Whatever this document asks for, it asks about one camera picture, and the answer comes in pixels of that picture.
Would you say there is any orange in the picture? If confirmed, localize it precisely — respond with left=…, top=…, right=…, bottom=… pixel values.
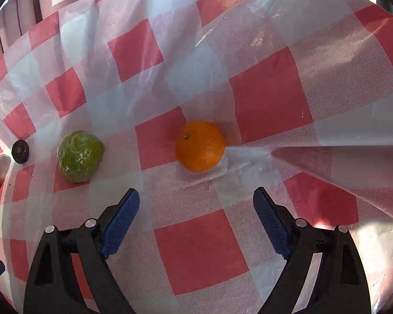
left=176, top=121, right=226, bottom=172

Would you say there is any red white checkered tablecloth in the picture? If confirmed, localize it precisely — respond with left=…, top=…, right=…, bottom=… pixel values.
left=0, top=0, right=393, bottom=314

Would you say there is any pleated curtain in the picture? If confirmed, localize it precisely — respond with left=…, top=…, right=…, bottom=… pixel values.
left=0, top=0, right=81, bottom=53

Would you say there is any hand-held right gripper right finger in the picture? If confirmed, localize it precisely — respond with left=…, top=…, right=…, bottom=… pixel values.
left=253, top=186, right=371, bottom=314

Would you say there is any dark wrinkled date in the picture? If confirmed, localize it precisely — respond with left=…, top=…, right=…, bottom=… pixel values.
left=11, top=139, right=30, bottom=164

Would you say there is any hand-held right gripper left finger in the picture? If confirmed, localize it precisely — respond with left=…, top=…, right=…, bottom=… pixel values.
left=24, top=188, right=141, bottom=314

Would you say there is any green plastic-wrapped fruit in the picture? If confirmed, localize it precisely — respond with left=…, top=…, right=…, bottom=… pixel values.
left=56, top=130, right=105, bottom=184

